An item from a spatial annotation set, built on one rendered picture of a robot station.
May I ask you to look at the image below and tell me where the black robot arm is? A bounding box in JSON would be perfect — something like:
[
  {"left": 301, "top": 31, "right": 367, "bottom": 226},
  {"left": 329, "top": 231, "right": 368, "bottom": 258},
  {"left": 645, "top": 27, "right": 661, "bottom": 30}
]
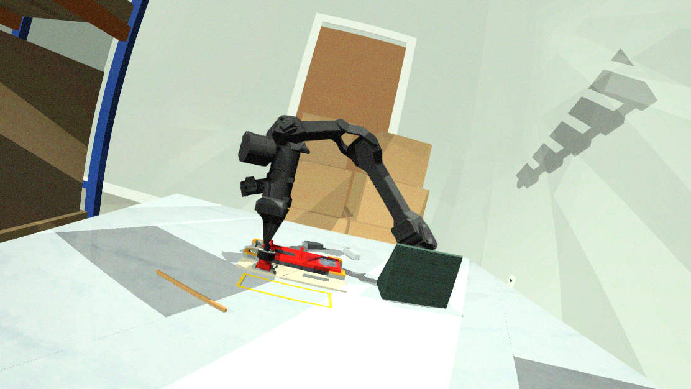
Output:
[{"left": 238, "top": 115, "right": 438, "bottom": 250}]

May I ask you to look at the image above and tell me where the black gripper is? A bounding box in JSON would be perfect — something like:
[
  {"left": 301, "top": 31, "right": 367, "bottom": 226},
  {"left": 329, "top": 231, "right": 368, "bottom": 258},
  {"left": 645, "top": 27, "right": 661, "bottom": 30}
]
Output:
[{"left": 255, "top": 168, "right": 296, "bottom": 245}]

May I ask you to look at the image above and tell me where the long wooden stick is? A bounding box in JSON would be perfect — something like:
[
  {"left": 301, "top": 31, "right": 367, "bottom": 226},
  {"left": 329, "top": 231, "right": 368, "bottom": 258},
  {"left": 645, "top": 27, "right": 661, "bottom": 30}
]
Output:
[{"left": 156, "top": 270, "right": 227, "bottom": 313}]

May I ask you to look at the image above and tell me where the white rectangular block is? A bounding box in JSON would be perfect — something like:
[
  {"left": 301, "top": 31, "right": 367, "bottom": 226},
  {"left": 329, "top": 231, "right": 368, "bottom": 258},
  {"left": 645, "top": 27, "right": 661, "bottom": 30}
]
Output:
[{"left": 342, "top": 246, "right": 361, "bottom": 260}]

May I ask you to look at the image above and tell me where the black and grey wheel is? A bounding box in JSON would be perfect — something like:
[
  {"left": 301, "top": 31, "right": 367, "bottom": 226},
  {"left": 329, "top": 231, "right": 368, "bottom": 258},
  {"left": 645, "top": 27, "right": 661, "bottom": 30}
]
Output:
[{"left": 257, "top": 247, "right": 275, "bottom": 261}]

